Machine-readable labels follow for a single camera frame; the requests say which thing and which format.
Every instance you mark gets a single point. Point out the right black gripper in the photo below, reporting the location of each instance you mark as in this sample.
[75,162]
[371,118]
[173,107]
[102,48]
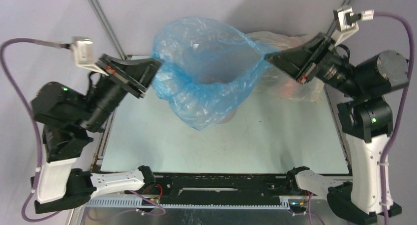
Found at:
[314,57]

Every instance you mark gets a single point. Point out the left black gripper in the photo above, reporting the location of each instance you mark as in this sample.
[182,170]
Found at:
[142,72]

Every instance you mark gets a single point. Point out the blue plastic trash bag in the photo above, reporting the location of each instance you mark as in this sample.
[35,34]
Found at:
[209,68]

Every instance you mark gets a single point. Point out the grey plastic trash bin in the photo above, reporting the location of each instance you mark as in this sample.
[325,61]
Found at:
[227,117]

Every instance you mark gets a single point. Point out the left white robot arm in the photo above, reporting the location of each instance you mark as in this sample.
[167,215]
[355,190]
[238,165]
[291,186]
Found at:
[69,116]

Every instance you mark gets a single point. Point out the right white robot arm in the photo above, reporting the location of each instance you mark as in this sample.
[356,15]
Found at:
[365,116]

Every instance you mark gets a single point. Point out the clear full trash bag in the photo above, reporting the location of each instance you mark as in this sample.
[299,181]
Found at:
[274,82]

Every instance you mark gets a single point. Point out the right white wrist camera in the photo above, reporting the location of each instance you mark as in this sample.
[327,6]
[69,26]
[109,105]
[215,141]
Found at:
[347,23]

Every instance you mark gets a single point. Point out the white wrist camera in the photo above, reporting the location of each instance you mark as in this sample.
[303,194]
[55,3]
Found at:
[347,23]
[82,53]

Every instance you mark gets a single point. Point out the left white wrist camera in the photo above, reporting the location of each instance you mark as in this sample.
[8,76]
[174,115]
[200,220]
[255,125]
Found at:
[82,53]

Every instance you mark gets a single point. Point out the right aluminium frame post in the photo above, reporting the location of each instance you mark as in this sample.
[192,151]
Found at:
[332,27]

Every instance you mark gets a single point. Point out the aluminium frame post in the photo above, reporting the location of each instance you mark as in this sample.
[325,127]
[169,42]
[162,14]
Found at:
[108,29]
[332,27]

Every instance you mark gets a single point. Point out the left aluminium frame post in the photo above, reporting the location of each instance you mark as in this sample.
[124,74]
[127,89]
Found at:
[108,29]

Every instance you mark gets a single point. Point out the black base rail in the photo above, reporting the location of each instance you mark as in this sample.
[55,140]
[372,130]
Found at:
[222,189]

